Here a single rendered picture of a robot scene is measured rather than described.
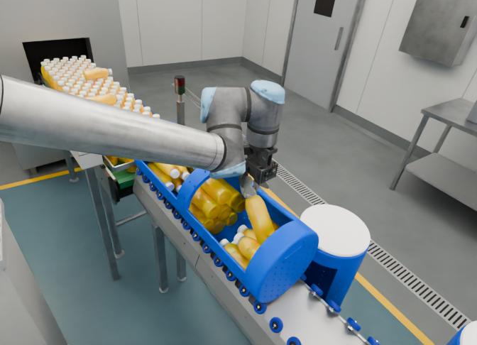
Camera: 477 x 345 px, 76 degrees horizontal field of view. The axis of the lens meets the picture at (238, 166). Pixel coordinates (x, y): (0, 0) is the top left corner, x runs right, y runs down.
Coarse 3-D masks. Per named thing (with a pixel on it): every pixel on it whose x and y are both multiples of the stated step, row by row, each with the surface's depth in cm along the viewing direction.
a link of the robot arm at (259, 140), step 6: (246, 132) 86; (252, 132) 83; (246, 138) 86; (252, 138) 84; (258, 138) 83; (264, 138) 82; (270, 138) 83; (276, 138) 85; (252, 144) 85; (258, 144) 84; (264, 144) 84; (270, 144) 84
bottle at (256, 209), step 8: (256, 192) 101; (248, 200) 99; (256, 200) 98; (248, 208) 99; (256, 208) 98; (264, 208) 99; (248, 216) 100; (256, 216) 98; (264, 216) 98; (256, 224) 98; (264, 224) 98; (272, 224) 100; (256, 232) 99; (264, 232) 98; (272, 232) 99; (264, 240) 98
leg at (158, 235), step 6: (156, 228) 169; (156, 234) 171; (162, 234) 174; (156, 240) 174; (162, 240) 177; (156, 246) 178; (162, 246) 180; (156, 252) 182; (162, 252) 182; (156, 258) 187; (162, 258) 185; (156, 264) 191; (162, 264) 188; (162, 270) 191; (162, 276) 194; (162, 282) 197; (162, 288) 201
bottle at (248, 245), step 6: (240, 240) 103; (246, 240) 101; (252, 240) 101; (240, 246) 101; (246, 246) 99; (252, 246) 99; (258, 246) 99; (246, 252) 99; (252, 252) 98; (246, 258) 100
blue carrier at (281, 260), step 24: (144, 168) 135; (168, 192) 121; (192, 192) 111; (240, 192) 131; (264, 192) 110; (192, 216) 110; (240, 216) 129; (288, 216) 99; (216, 240) 120; (288, 240) 89; (312, 240) 97; (264, 264) 87; (288, 264) 94; (264, 288) 91; (288, 288) 106
